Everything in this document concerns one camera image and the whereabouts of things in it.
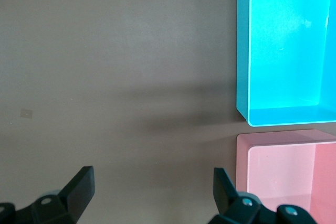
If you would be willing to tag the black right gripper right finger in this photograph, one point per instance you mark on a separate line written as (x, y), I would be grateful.
(225, 197)

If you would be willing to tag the blue plastic bin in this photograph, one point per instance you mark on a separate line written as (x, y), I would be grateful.
(283, 51)

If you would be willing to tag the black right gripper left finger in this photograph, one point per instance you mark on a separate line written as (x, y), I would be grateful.
(78, 195)

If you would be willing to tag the pink plastic bin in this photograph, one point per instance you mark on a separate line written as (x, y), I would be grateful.
(283, 171)

